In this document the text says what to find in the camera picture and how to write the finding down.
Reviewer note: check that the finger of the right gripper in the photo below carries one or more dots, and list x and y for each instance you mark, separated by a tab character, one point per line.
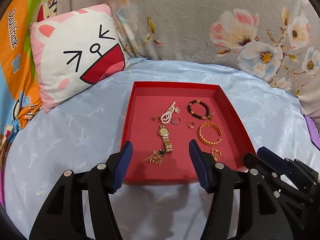
252	163
277	162

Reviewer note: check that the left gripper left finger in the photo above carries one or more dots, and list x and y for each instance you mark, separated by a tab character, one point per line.
62	214

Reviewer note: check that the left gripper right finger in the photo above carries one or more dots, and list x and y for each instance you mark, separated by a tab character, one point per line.
260	214

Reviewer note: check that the gold bangle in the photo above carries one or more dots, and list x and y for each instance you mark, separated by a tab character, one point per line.
209	134

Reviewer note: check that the small gold hoop earring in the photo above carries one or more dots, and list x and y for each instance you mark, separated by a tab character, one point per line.
191	124

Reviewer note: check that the gold chain necklace black pendant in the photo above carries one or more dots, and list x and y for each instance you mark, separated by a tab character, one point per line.
156	157

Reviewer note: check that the gold wrist watch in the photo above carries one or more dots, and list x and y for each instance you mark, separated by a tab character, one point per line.
164	133

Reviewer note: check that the red jewelry tray box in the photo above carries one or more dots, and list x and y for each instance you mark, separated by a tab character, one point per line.
150	99

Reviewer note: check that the purple object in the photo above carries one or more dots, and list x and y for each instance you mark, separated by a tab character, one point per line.
313	132

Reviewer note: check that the colourful cartoon blanket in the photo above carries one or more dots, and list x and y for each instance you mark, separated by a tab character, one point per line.
20	92

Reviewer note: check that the grey floral blanket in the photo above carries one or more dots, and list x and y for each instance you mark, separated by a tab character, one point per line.
274	40

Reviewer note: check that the pink white cat pillow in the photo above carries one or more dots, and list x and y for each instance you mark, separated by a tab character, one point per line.
74	51

